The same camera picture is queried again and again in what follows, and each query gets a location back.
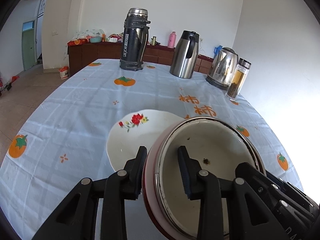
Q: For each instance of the mesh food cover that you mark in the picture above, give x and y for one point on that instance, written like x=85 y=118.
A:
x=87 y=34

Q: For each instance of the teal bowl on sideboard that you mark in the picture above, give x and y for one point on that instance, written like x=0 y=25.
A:
x=95 y=39

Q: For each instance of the pink thermos bottle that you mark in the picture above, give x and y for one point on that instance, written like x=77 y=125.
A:
x=172 y=39

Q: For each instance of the dark wooden sideboard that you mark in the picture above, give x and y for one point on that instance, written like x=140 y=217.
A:
x=82 y=55

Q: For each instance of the large black thermos flask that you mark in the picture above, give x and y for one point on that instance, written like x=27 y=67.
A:
x=135 y=39

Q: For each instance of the glass tea bottle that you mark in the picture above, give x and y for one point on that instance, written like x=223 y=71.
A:
x=237 y=82

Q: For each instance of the persimmon print tablecloth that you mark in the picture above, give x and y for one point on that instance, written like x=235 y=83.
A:
x=65 y=138

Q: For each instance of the white plastic bucket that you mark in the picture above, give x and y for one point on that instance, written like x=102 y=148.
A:
x=64 y=72

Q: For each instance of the red plastic bowl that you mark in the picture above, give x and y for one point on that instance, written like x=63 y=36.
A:
x=152 y=179

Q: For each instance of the white enamel bowl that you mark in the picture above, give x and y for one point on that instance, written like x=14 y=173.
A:
x=210 y=169

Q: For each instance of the green door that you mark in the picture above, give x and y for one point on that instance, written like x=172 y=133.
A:
x=28 y=45

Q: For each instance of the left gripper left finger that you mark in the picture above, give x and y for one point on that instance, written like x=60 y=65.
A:
x=75 y=217

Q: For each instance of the blue thermos jug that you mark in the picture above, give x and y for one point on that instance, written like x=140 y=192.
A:
x=216 y=50

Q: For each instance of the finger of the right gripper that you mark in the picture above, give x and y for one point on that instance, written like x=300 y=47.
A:
x=291 y=191
x=298 y=222

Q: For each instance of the red flower white plate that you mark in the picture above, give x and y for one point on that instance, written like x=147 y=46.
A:
x=136 y=129

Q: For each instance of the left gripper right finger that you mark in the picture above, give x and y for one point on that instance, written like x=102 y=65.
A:
x=248 y=216

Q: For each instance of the stainless electric kettle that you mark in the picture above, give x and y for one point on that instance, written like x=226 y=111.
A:
x=223 y=68

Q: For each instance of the steel carafe black handle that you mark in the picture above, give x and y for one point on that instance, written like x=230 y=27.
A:
x=185 y=55

